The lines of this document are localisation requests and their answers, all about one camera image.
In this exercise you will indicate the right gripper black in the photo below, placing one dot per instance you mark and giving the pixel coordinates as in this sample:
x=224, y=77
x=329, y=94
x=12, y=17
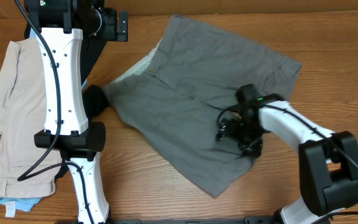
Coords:
x=255, y=145

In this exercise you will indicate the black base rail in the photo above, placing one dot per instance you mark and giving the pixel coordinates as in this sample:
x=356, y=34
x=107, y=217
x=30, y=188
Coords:
x=194, y=221

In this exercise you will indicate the beige shorts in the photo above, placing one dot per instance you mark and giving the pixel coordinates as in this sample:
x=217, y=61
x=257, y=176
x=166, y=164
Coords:
x=11, y=118

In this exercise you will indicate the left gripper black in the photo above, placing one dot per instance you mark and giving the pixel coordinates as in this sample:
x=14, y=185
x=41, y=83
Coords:
x=110, y=17

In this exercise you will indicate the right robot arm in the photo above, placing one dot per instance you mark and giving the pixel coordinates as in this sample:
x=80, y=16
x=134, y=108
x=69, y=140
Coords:
x=328, y=161

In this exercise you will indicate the light blue garment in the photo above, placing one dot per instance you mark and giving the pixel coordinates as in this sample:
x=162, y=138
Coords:
x=20, y=203

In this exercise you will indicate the grey shorts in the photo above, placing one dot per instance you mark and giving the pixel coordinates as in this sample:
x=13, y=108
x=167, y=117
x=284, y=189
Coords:
x=174, y=95

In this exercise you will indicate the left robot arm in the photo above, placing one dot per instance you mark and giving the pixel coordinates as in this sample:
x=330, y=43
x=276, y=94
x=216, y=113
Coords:
x=60, y=27

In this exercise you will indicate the black garment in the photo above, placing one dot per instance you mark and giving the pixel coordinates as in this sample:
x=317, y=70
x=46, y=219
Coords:
x=94, y=99

